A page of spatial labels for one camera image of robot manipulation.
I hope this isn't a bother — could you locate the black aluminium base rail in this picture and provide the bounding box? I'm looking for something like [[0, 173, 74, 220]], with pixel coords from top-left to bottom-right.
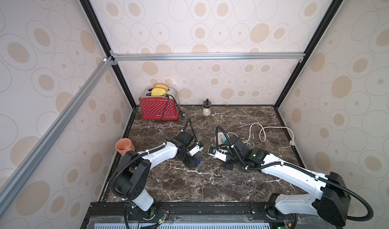
[[80, 201, 344, 229]]

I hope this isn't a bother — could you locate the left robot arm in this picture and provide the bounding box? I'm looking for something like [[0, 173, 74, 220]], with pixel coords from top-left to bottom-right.
[[110, 131, 204, 212]]

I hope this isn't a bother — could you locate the orange plastic cup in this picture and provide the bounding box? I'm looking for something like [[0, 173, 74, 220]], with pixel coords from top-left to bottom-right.
[[115, 138, 135, 156]]

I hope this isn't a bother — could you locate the white usb charging cable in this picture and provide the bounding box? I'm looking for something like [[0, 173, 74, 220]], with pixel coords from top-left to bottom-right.
[[226, 131, 256, 149]]

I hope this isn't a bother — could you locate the left silver frame bar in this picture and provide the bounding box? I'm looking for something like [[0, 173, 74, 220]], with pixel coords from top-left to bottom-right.
[[1, 56, 113, 216]]

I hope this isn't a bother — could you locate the red polka dot toaster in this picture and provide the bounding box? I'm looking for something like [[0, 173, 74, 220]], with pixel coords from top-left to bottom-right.
[[139, 87, 180, 121]]

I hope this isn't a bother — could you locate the pink round power strip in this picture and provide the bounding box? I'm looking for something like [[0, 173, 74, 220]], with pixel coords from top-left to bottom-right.
[[215, 132, 226, 148]]

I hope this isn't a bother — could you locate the rear yellow toast slice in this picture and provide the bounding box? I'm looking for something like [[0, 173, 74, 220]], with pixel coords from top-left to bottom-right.
[[155, 83, 169, 92]]

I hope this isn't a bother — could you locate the blue electric shaver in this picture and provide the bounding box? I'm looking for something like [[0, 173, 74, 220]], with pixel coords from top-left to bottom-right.
[[195, 156, 201, 166]]

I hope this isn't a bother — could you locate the right black corner post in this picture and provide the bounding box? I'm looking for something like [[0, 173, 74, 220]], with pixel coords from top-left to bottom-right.
[[274, 0, 344, 111]]

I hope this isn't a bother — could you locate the glass jar with black lid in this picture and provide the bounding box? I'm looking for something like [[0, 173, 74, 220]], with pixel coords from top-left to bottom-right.
[[202, 99, 212, 116]]

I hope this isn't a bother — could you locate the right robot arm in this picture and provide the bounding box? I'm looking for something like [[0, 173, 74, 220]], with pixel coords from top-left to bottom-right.
[[215, 137, 374, 227]]

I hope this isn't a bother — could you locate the left black corner post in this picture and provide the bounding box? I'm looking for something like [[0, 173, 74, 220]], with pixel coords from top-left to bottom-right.
[[79, 0, 137, 109]]

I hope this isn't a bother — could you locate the black corner post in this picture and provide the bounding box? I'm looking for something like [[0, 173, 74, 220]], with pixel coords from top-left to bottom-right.
[[274, 0, 344, 111], [79, 0, 137, 109]]

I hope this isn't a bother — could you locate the black toaster power cord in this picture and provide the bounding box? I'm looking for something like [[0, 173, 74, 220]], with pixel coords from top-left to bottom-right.
[[160, 94, 187, 121]]

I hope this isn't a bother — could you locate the horizontal silver frame bar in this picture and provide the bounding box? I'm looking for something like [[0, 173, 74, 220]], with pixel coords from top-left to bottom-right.
[[113, 52, 306, 61]]

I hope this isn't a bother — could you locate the front yellow toast slice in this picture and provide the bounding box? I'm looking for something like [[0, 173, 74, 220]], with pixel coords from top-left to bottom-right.
[[151, 88, 167, 97]]

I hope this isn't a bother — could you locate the white power strip cord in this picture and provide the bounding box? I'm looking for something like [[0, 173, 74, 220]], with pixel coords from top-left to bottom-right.
[[246, 122, 296, 147]]

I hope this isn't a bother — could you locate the yellow toast slice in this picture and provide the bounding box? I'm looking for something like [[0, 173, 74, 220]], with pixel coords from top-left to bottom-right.
[[151, 88, 167, 97], [155, 83, 169, 92]]

